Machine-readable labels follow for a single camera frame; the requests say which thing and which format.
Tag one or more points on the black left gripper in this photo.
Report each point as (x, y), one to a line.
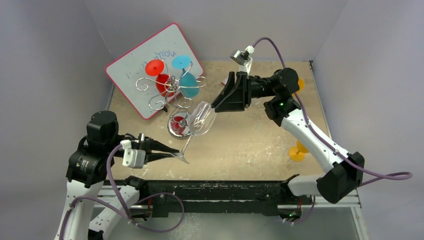
(149, 144)

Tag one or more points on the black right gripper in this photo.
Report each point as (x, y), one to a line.
(245, 91)

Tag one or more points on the clear wine glass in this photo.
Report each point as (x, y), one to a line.
(200, 122)

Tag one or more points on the teal plastic wine glass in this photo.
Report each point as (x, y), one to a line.
(189, 86)

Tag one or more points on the red plastic wine glass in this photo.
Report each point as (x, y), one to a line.
(155, 68)

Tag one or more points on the yellow wine glass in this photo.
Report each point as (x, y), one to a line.
(298, 152)
(301, 84)

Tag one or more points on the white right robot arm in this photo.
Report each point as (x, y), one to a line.
(341, 168)

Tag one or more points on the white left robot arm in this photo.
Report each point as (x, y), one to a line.
(94, 203)

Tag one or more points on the chrome wine glass rack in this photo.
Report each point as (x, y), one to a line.
(173, 87)

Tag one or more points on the small red white box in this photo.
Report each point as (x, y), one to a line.
(224, 82)

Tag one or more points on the red-framed whiteboard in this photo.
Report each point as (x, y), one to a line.
(129, 75)

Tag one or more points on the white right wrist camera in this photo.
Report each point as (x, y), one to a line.
(243, 58)

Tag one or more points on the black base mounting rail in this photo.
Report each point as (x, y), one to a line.
(268, 198)

